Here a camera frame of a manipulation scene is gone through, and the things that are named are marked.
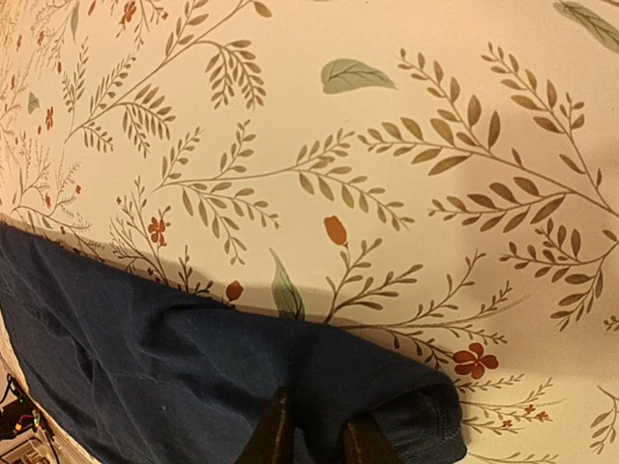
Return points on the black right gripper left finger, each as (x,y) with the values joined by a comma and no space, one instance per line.
(272,441)

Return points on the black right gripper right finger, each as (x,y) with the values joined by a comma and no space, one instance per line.
(364,443)

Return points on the floral patterned table cloth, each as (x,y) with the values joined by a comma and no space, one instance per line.
(440,177)

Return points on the navy blue t-shirt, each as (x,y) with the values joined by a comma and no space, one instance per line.
(139,372)

